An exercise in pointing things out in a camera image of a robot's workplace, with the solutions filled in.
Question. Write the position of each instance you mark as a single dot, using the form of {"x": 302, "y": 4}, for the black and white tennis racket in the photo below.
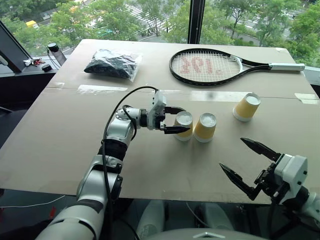
{"x": 241, "y": 62}

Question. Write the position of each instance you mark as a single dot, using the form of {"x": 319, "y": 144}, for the yellow paper cup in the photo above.
{"x": 205, "y": 130}
{"x": 184, "y": 120}
{"x": 245, "y": 108}

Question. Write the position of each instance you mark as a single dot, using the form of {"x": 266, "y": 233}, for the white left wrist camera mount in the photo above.
{"x": 157, "y": 103}

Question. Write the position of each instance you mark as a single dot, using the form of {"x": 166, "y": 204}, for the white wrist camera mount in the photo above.
{"x": 291, "y": 170}
{"x": 157, "y": 103}

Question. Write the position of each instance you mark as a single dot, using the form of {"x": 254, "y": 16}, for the black window frame post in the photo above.
{"x": 198, "y": 21}

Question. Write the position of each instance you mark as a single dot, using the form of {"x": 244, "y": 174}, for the clear bag with black contents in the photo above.
{"x": 112, "y": 63}

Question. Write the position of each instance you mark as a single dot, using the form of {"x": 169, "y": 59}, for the small keys and white clutter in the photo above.
{"x": 31, "y": 61}

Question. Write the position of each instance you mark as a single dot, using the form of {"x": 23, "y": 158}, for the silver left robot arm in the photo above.
{"x": 96, "y": 180}

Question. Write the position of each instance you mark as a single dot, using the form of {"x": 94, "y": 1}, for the yellow vehicle outside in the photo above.
{"x": 32, "y": 24}

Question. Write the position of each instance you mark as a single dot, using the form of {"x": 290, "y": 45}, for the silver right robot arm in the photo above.
{"x": 303, "y": 198}

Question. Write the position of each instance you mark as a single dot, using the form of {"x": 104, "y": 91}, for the small black round puck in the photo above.
{"x": 46, "y": 68}

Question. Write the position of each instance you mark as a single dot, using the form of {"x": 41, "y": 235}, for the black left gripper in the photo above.
{"x": 160, "y": 117}

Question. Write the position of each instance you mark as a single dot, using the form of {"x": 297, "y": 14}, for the grey robot torso top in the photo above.
{"x": 207, "y": 235}

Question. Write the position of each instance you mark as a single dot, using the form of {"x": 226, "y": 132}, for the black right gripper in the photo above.
{"x": 271, "y": 183}

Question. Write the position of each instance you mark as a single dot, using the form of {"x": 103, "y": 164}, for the clear tape strip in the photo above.
{"x": 102, "y": 88}

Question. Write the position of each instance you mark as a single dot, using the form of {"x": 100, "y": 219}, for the grey rounded robot body shape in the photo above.
{"x": 150, "y": 220}
{"x": 216, "y": 216}

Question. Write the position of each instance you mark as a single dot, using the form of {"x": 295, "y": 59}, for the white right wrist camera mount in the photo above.
{"x": 291, "y": 170}

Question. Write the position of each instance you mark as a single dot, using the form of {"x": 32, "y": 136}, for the pale tape strip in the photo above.
{"x": 306, "y": 98}

